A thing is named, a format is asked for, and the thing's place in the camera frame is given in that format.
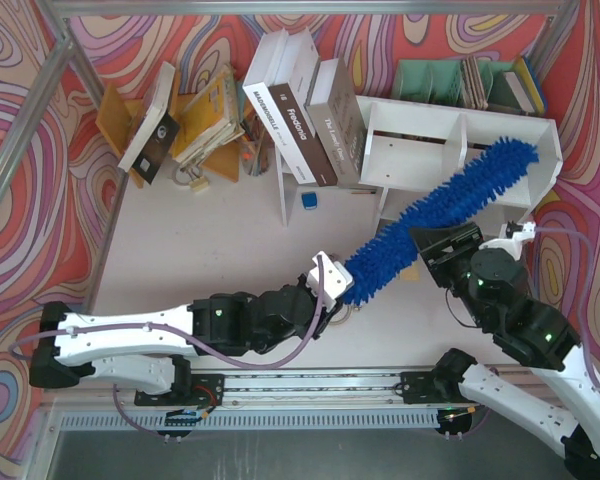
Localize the blue microfiber duster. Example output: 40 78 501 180
343 137 539 306

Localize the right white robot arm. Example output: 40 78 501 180
410 222 600 479

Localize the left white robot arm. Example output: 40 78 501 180
29 266 352 398

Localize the white wooden bookshelf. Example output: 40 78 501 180
357 96 563 237

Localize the yellow sticky note pad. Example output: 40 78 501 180
399 263 420 282

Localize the small white side shelf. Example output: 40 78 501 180
274 147 319 228

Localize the blue pencil sharpener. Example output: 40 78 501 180
301 192 318 211

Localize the clear cup of pencils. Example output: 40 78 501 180
239 113 271 177

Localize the green desk organizer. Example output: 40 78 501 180
390 59 524 115

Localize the black and white book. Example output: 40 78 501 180
118 61 180 184

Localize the stack of yellow books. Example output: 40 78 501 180
172 63 244 166

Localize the blue yellow book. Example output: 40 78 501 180
503 56 548 117

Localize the grey Lonely Ones book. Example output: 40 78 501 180
307 58 367 188

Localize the brown Fredonia book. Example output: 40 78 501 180
273 29 337 187

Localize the white Mademoiselle book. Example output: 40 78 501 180
242 30 315 184

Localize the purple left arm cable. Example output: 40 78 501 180
7 254 326 370

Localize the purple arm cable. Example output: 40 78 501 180
7 254 326 370
534 224 600 416

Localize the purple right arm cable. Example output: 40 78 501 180
534 224 600 416

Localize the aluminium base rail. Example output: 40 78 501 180
44 367 586 431

